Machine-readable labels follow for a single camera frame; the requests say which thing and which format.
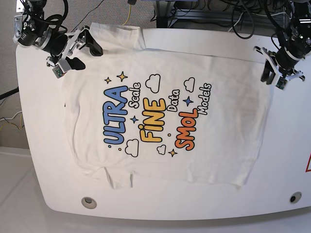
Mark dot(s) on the table cable grommet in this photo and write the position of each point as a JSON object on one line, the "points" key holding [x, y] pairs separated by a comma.
{"points": [[295, 197], [89, 203]]}

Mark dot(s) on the red warning sticker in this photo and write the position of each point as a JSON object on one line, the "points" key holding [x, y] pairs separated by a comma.
{"points": [[308, 168]]}

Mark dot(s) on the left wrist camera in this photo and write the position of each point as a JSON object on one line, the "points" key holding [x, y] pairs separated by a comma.
{"points": [[281, 84]]}

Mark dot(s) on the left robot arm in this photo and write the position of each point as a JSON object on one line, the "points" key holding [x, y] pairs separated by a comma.
{"points": [[294, 41]]}

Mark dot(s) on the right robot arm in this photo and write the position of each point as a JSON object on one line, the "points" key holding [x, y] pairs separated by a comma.
{"points": [[32, 29]]}

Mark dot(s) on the black bar under table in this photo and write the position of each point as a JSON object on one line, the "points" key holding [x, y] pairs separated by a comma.
{"points": [[9, 93]]}

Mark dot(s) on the right table cable grommet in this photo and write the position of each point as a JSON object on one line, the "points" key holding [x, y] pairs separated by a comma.
{"points": [[295, 197]]}

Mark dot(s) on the white printed T-shirt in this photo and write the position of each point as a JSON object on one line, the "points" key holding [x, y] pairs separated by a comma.
{"points": [[161, 114]]}

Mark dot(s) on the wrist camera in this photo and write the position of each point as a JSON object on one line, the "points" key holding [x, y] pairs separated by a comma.
{"points": [[281, 84], [61, 68]]}

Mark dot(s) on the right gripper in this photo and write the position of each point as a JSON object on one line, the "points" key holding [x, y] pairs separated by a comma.
{"points": [[61, 45]]}

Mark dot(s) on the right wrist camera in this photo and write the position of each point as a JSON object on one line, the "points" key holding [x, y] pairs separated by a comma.
{"points": [[61, 68]]}

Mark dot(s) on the left table cable grommet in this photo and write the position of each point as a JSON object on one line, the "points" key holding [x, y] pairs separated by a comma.
{"points": [[89, 203]]}

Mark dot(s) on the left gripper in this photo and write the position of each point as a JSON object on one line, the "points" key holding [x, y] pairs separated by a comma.
{"points": [[279, 64]]}

